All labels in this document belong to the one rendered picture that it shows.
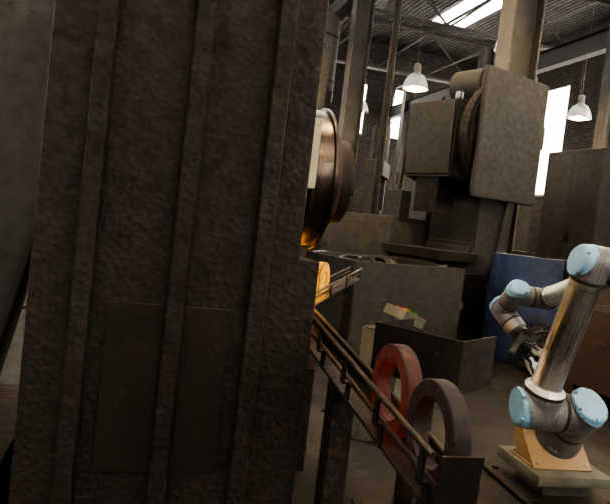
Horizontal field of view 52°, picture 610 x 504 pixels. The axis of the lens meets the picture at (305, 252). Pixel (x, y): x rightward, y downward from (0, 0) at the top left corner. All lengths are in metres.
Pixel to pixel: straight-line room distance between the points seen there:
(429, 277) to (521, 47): 2.96
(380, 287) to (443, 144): 1.81
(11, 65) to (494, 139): 4.14
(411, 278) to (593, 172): 2.91
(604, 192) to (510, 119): 1.50
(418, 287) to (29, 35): 3.13
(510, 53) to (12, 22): 5.01
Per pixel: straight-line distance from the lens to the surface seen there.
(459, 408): 1.08
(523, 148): 5.94
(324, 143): 1.94
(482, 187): 5.53
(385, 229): 6.09
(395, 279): 4.46
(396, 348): 1.27
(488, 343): 1.78
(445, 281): 4.76
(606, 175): 6.86
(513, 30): 6.64
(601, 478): 2.81
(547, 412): 2.54
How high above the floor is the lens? 0.98
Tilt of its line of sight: 3 degrees down
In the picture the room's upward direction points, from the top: 7 degrees clockwise
